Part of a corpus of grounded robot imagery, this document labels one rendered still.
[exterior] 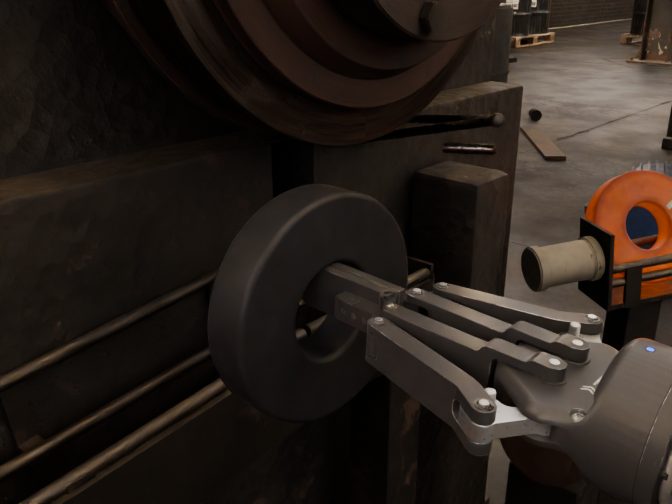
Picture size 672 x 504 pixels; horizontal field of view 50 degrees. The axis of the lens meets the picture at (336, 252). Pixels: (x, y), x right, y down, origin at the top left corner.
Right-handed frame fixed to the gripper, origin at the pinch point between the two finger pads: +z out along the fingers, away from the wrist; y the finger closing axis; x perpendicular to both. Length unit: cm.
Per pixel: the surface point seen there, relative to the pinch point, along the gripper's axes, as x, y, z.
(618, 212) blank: -12, 62, 6
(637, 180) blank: -8, 66, 6
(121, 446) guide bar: -15.9, -7.8, 15.6
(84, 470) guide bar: -16.3, -11.0, 15.6
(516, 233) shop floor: -90, 230, 104
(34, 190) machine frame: 1.7, -6.8, 26.5
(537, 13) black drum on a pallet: -69, 988, 496
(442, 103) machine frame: 1, 47, 26
